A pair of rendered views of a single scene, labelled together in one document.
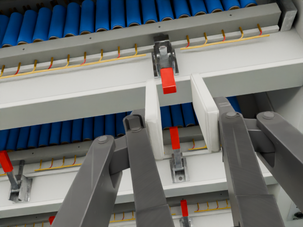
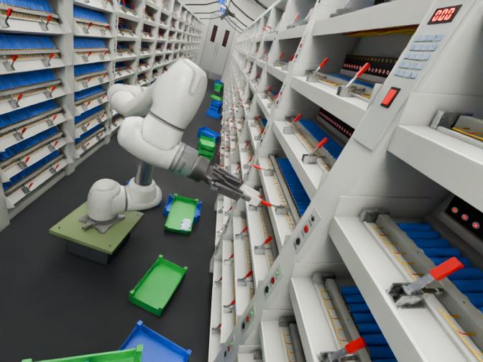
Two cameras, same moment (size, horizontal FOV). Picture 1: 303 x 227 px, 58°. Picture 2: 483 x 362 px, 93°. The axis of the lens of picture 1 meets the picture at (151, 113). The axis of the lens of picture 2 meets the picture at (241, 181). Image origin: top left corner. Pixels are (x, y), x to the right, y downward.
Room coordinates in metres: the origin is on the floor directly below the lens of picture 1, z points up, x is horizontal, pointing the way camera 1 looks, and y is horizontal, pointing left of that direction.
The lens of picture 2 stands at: (-0.10, -0.61, 1.35)
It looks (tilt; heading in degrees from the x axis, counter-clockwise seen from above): 28 degrees down; 71
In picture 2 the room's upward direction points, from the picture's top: 22 degrees clockwise
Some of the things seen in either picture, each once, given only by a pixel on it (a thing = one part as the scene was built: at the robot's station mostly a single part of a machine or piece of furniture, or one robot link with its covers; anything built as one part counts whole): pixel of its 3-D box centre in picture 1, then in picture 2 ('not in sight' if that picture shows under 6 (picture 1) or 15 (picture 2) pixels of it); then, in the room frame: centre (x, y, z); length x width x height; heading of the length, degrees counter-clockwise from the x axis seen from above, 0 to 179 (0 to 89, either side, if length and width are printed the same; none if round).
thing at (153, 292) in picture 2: not in sight; (159, 282); (-0.03, 0.28, 0.04); 0.30 x 0.20 x 0.08; 67
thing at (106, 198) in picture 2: not in sight; (106, 197); (-0.43, 0.55, 0.39); 0.18 x 0.16 x 0.22; 24
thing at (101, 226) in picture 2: not in sight; (100, 217); (-0.45, 0.53, 0.26); 0.22 x 0.18 x 0.06; 65
